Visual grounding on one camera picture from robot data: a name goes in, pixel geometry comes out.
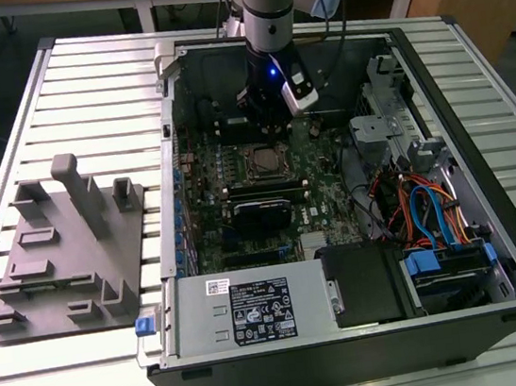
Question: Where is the RAM stick white label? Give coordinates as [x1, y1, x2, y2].
[223, 112, 256, 134]

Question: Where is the metal socket cover frame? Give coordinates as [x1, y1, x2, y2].
[242, 140, 296, 186]

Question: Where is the grey parts rack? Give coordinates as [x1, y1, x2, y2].
[0, 144, 162, 344]

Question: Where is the CPU silver plate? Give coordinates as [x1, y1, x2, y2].
[252, 145, 284, 174]

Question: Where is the green motherboard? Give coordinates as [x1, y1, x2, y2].
[168, 107, 381, 279]

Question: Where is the hard disk in blue carrier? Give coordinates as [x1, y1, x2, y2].
[401, 237, 505, 320]

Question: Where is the silver chipset heatsink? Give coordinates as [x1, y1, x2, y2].
[300, 230, 328, 251]

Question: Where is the black graphics card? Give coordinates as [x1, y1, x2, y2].
[230, 195, 297, 243]

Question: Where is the metal drive cage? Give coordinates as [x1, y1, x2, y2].
[340, 47, 456, 181]

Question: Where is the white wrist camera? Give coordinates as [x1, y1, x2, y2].
[276, 61, 323, 118]

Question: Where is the black PC case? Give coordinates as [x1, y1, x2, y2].
[103, 0, 516, 386]

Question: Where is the blue case latch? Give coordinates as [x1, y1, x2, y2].
[132, 314, 157, 339]

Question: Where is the blue data wire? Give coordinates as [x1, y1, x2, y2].
[406, 180, 459, 257]

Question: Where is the black RAM stick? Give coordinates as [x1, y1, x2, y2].
[226, 176, 306, 199]
[228, 185, 311, 210]

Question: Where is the black expansion slot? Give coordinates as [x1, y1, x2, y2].
[222, 245, 304, 271]

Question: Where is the silver power supply unit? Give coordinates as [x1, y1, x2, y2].
[155, 257, 342, 359]

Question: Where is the black drive bay box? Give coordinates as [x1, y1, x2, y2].
[317, 235, 418, 332]

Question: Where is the CPU socket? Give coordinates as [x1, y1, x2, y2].
[241, 138, 299, 189]

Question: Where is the black wire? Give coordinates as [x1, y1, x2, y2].
[337, 138, 393, 243]

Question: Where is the grey case corner bracket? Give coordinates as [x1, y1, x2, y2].
[150, 39, 184, 96]

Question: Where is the orange wire bundle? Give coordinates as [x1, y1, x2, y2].
[395, 164, 483, 255]

